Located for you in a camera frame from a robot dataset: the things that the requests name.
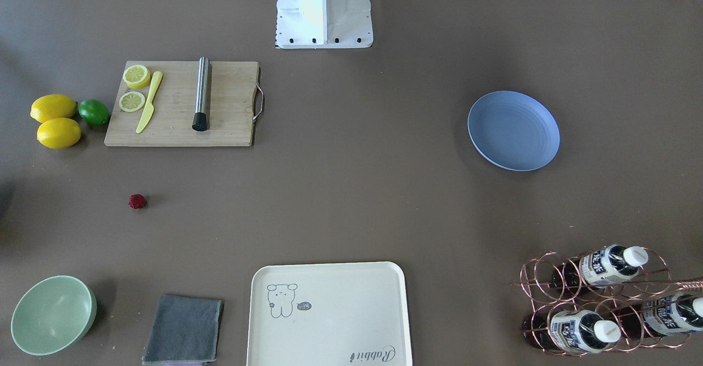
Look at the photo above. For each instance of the tea bottle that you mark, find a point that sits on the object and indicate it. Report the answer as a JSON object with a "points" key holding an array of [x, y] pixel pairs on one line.
{"points": [[676, 314], [570, 332], [609, 266]]}

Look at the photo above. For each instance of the red strawberry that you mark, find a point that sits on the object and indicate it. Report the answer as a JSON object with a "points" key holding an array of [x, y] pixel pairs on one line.
{"points": [[137, 201]]}

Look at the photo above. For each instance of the yellow lemon far side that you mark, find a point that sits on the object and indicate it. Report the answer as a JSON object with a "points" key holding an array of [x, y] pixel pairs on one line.
{"points": [[59, 133]]}

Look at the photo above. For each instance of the green bowl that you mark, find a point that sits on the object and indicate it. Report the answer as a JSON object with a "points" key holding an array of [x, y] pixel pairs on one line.
{"points": [[53, 315]]}

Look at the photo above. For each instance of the green lime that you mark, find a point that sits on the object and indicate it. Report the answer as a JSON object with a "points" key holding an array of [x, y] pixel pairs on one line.
{"points": [[93, 112]]}

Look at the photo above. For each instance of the lemon slice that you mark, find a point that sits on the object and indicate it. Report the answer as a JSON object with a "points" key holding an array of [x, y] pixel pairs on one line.
{"points": [[136, 76], [132, 101]]}

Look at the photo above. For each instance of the lower lemon slice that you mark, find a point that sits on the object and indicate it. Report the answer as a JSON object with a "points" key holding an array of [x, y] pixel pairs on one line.
{"points": [[136, 76]]}

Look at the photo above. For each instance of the tea bottle front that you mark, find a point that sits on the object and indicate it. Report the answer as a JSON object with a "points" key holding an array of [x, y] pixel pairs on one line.
{"points": [[570, 332]]}

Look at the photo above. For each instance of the cream rabbit tray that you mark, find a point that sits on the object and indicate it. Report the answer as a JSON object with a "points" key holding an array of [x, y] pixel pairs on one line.
{"points": [[329, 314]]}

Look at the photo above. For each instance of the yellow lemon near board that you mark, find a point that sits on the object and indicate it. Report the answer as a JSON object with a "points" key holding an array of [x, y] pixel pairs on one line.
{"points": [[53, 106]]}

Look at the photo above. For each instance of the blue plate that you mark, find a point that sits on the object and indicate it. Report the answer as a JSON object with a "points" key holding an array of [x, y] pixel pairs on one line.
{"points": [[513, 131]]}

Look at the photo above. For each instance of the copper wire bottle rack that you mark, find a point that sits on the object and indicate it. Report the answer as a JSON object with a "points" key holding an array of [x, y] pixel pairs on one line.
{"points": [[654, 280]]}

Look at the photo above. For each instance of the upper lemon slice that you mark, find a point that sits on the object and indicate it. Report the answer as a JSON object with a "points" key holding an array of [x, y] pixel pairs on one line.
{"points": [[132, 101]]}

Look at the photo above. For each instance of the steel muddler black tip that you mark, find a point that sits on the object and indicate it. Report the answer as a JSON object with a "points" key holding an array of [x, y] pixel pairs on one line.
{"points": [[200, 120]]}

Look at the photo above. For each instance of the wooden cutting board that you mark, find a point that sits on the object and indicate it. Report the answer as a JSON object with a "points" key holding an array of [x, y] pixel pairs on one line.
{"points": [[231, 108]]}

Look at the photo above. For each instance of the tea bottle back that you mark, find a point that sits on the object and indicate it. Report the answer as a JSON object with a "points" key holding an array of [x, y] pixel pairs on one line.
{"points": [[676, 314], [609, 266]]}

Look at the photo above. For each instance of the yellow plastic knife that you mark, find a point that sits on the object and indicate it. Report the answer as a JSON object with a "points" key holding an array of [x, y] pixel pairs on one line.
{"points": [[149, 108]]}

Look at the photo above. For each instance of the grey folded cloth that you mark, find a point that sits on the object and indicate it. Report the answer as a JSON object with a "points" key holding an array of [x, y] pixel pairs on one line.
{"points": [[185, 330]]}

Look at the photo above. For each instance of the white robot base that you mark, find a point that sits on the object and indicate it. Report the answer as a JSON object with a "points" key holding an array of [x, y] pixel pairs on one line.
{"points": [[323, 24]]}

